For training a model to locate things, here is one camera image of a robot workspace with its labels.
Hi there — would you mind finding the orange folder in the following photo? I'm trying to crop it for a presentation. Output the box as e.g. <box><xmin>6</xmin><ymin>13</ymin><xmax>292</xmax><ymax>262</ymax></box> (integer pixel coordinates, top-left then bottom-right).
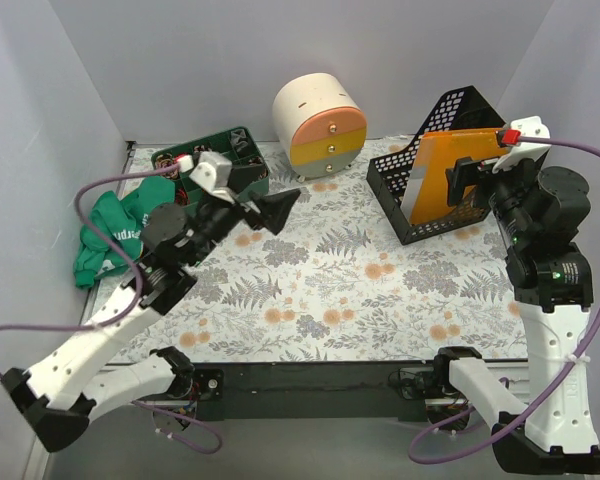
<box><xmin>402</xmin><ymin>127</ymin><xmax>511</xmax><ymax>227</ymax></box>

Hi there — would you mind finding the grey bottom drawer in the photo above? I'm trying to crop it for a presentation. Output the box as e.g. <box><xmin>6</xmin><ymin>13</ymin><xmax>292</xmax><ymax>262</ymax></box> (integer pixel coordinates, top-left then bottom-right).
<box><xmin>292</xmin><ymin>149</ymin><xmax>361</xmax><ymax>179</ymax></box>

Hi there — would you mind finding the cream round drawer cabinet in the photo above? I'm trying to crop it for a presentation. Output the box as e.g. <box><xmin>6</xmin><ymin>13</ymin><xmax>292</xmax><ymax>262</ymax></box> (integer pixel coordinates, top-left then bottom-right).
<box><xmin>272</xmin><ymin>73</ymin><xmax>365</xmax><ymax>181</ymax></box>

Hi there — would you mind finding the orange drawer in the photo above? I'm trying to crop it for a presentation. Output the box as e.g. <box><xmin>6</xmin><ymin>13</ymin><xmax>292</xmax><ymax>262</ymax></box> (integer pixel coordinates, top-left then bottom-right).
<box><xmin>291</xmin><ymin>107</ymin><xmax>367</xmax><ymax>146</ymax></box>

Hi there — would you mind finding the yellow drawer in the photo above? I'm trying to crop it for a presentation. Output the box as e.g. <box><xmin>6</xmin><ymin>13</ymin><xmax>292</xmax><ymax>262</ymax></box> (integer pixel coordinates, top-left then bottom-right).
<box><xmin>289</xmin><ymin>129</ymin><xmax>366</xmax><ymax>166</ymax></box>

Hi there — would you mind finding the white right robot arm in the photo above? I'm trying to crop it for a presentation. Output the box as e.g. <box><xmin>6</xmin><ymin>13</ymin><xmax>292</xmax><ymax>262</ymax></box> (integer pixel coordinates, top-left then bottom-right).
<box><xmin>432</xmin><ymin>157</ymin><xmax>600</xmax><ymax>475</ymax></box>

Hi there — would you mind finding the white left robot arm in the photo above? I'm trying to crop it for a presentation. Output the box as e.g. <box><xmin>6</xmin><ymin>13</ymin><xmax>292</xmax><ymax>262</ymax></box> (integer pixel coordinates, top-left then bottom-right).
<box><xmin>0</xmin><ymin>155</ymin><xmax>300</xmax><ymax>453</ymax></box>

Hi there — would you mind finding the green compartment organizer box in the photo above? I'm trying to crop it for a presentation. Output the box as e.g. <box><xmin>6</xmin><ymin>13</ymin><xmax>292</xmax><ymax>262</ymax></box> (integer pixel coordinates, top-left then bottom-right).
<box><xmin>151</xmin><ymin>126</ymin><xmax>269</xmax><ymax>215</ymax></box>

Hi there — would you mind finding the black mesh file basket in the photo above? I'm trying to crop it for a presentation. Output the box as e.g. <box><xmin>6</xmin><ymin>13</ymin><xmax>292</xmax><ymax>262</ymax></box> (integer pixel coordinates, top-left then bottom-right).
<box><xmin>366</xmin><ymin>86</ymin><xmax>506</xmax><ymax>245</ymax></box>

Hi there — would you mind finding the green cloth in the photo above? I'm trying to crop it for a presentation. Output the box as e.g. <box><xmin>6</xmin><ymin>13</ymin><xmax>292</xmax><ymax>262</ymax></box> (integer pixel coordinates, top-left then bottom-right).
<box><xmin>73</xmin><ymin>176</ymin><xmax>175</xmax><ymax>289</ymax></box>

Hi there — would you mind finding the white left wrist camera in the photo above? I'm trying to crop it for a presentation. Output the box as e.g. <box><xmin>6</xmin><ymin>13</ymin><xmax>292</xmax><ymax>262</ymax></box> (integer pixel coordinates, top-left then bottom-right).
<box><xmin>175</xmin><ymin>151</ymin><xmax>236</xmax><ymax>204</ymax></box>

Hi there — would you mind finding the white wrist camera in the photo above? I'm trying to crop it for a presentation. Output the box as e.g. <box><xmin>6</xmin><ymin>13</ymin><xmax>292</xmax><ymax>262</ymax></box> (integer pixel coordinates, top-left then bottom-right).
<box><xmin>175</xmin><ymin>151</ymin><xmax>236</xmax><ymax>204</ymax></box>
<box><xmin>495</xmin><ymin>116</ymin><xmax>551</xmax><ymax>170</ymax></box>

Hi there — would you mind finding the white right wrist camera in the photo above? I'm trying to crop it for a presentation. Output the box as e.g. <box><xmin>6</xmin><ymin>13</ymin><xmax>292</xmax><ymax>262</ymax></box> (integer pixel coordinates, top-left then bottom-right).
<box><xmin>495</xmin><ymin>116</ymin><xmax>551</xmax><ymax>170</ymax></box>

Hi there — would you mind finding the aluminium frame rail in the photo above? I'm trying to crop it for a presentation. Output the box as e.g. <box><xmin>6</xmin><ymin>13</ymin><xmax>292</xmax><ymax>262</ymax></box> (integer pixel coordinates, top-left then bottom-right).
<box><xmin>22</xmin><ymin>362</ymin><xmax>600</xmax><ymax>480</ymax></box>

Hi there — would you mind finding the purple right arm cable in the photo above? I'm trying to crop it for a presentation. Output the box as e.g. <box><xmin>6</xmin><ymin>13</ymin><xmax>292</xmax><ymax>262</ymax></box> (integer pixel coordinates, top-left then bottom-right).
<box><xmin>408</xmin><ymin>135</ymin><xmax>600</xmax><ymax>465</ymax></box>

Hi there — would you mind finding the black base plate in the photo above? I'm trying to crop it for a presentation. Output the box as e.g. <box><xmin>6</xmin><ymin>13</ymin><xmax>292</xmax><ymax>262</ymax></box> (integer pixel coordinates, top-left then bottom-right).
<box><xmin>196</xmin><ymin>361</ymin><xmax>469</xmax><ymax>421</ymax></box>

